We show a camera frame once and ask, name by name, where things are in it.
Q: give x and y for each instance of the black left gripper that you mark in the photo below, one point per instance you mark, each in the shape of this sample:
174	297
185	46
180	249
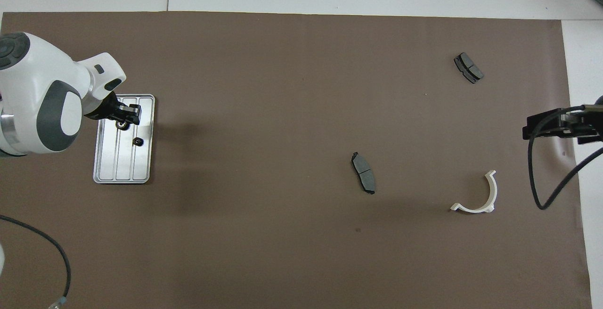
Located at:
113	111

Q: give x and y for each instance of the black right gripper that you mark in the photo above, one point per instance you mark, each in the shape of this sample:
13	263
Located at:
584	123

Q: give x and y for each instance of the small black bearing gear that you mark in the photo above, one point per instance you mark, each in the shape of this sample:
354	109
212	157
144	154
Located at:
138	142

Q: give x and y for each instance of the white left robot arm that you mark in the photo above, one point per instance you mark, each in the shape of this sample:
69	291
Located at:
37	87

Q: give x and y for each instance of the silver metal tray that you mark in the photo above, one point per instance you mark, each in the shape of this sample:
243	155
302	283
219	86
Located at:
122	163

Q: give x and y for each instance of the dark grey brake pad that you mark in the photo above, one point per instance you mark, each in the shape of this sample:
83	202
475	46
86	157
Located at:
363	172
468	68

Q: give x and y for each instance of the brown table mat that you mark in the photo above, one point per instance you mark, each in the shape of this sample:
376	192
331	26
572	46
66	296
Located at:
282	233

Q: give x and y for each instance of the white curved plastic bracket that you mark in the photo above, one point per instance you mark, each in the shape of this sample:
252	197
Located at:
493	193

